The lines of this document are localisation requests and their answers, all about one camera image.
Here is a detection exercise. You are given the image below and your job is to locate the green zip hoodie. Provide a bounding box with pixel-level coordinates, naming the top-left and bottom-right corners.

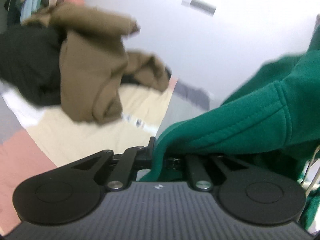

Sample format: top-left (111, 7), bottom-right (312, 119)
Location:
top-left (138, 19), bottom-right (320, 233)

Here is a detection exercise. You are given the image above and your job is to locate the patchwork bed sheet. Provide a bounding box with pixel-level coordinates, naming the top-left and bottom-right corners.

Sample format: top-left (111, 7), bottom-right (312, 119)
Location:
top-left (1, 78), bottom-right (219, 235)

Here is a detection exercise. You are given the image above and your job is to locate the brown hoodie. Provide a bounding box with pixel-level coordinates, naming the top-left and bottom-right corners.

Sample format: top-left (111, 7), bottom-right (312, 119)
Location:
top-left (23, 2), bottom-right (170, 124)

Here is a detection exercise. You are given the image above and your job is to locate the black garment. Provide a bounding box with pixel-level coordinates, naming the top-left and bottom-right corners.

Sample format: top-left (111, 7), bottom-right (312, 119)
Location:
top-left (1, 24), bottom-right (66, 106)

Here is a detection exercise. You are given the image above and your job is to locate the pink box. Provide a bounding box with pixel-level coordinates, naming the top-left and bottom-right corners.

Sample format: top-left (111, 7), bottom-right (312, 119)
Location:
top-left (63, 0), bottom-right (85, 5)

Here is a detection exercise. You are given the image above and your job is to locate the grey wall switch panel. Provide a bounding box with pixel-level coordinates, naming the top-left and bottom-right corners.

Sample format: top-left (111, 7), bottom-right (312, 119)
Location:
top-left (181, 0), bottom-right (216, 16)

